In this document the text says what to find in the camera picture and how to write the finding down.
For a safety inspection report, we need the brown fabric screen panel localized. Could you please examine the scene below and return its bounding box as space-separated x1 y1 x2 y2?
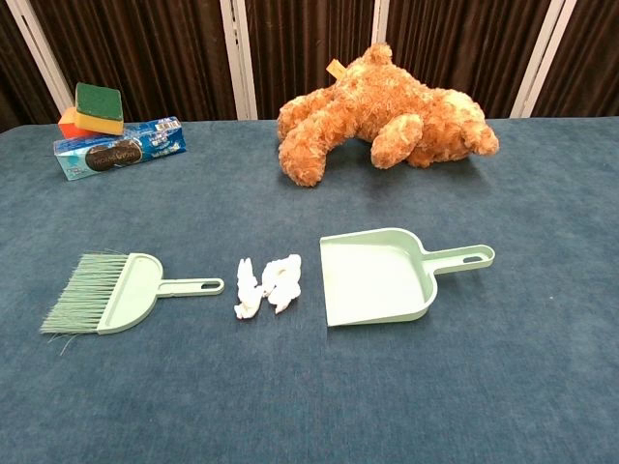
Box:
0 0 40 134
14 0 243 122
531 0 619 120
236 0 388 121
376 0 562 120

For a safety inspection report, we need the mint green dustpan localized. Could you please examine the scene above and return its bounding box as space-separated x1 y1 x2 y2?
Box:
318 227 497 328

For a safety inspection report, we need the brown plush teddy bear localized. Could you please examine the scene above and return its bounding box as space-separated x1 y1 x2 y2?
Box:
276 42 500 189

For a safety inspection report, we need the white paper scrap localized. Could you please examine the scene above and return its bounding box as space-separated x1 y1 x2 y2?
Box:
260 253 303 315
233 257 265 320

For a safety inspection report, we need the green and yellow sponge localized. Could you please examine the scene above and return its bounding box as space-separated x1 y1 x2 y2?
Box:
73 81 126 137

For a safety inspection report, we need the blue felt table cover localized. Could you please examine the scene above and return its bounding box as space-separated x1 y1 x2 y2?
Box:
0 117 619 464

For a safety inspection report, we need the mint green hand brush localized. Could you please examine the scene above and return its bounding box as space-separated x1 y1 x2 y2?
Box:
38 249 226 358

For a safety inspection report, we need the orange sponge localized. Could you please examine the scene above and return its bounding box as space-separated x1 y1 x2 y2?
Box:
57 106 96 140

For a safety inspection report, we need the blue cookie box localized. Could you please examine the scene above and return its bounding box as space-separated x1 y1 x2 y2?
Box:
52 117 186 183

